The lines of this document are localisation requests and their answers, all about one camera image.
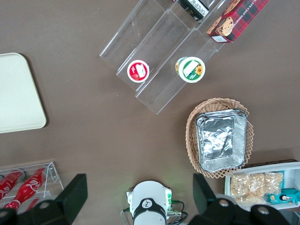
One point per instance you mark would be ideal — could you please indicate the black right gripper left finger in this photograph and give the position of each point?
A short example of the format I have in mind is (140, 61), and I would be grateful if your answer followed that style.
(70, 197)

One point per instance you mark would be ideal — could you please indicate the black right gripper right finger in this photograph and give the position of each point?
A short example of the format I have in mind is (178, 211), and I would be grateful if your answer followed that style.
(204, 197)

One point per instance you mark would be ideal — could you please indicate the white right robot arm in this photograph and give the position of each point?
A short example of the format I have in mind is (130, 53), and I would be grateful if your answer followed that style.
(150, 189)

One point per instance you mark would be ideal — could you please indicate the aluminium foil tray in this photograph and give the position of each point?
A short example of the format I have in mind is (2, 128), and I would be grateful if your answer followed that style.
(218, 140)

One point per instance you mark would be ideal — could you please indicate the light wicker basket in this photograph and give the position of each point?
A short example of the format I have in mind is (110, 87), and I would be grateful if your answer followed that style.
(191, 131)

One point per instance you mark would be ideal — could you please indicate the beige plastic tray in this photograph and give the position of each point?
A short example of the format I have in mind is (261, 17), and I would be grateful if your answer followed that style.
(18, 93)

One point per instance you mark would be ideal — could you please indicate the clear acrylic bottle rack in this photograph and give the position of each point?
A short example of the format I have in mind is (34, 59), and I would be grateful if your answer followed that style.
(55, 173)

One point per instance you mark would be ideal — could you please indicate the clear bag of crackers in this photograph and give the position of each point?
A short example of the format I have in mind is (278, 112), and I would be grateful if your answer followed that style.
(257, 185)
(273, 182)
(239, 187)

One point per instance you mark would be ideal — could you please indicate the red cola bottle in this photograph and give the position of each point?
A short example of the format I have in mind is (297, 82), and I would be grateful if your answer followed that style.
(30, 185)
(5, 185)

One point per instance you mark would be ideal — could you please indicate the teal snack packet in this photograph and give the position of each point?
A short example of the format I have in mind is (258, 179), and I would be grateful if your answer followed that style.
(281, 198)

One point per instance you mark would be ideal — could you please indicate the white plastic bin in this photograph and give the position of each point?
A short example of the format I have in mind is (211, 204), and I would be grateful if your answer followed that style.
(290, 168)

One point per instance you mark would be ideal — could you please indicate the green sunflower lid cup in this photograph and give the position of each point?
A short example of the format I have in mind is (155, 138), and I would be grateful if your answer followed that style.
(191, 69)

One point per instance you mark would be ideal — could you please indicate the red lid yogurt cup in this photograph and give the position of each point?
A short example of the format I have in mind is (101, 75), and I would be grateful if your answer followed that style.
(138, 71)

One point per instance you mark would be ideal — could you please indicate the clear acrylic stepped shelf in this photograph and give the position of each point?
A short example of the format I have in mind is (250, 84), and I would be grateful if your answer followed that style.
(164, 30)

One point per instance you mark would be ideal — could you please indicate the red tartan cookie box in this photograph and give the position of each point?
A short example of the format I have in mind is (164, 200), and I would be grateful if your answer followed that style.
(236, 21)

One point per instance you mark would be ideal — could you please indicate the small black box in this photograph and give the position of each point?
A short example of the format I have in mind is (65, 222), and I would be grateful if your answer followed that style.
(193, 8)

